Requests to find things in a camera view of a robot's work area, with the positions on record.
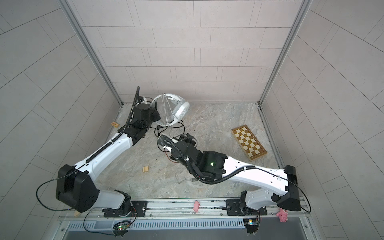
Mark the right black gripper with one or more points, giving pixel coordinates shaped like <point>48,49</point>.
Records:
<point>175,157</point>

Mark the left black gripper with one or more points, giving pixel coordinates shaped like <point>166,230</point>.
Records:
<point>154,113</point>

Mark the white grey headphones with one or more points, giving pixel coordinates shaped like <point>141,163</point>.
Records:
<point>174,108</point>

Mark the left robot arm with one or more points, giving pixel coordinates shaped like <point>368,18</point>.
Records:
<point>75,184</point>

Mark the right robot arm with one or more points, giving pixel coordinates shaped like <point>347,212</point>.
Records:
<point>275,186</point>

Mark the small wooden block centre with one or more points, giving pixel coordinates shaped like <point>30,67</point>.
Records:
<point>145,169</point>

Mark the wooden chessboard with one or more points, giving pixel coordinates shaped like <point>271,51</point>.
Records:
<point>249,143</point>

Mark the right controller board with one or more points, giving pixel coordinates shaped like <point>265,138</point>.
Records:
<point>251,225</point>

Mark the controller board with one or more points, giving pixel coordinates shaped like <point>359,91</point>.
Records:
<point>251,225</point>
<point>122,226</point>

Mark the left controller board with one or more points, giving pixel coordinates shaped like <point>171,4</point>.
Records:
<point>122,226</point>

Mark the pink plush toy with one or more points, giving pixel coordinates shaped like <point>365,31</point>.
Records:
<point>282,215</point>

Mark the pink clip on rail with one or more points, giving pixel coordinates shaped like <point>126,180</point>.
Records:
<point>196,206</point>

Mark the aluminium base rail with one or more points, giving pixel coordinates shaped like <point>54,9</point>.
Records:
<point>156,209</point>

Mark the wooden piece on rail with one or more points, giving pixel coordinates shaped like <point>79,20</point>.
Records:
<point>77,214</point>

